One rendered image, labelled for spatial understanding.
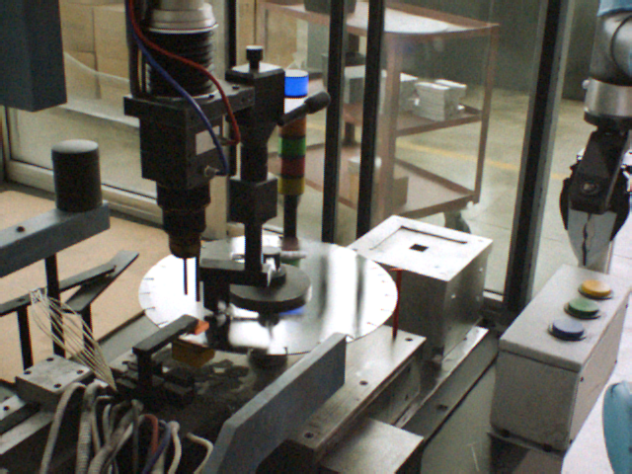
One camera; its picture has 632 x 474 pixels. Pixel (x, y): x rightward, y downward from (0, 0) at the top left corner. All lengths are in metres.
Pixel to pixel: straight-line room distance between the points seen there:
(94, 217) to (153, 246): 0.60
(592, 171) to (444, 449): 0.41
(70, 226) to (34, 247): 0.06
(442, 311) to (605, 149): 0.35
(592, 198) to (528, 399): 0.28
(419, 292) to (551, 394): 0.27
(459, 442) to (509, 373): 0.12
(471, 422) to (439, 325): 0.16
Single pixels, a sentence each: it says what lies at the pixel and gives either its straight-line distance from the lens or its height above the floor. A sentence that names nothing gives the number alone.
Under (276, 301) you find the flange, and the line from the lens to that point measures 1.10.
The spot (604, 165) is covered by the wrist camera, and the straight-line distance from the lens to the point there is 1.15.
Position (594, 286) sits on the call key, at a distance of 1.34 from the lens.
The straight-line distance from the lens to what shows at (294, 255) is 1.13.
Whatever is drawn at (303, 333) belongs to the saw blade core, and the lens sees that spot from 1.05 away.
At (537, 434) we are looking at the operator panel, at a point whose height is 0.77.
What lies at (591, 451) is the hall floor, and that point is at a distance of 2.58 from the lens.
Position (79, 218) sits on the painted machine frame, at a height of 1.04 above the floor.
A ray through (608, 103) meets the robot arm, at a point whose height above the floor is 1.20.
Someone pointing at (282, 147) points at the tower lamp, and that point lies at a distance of 1.38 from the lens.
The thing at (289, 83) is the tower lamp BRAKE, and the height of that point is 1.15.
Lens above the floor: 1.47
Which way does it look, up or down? 24 degrees down
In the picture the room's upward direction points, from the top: 2 degrees clockwise
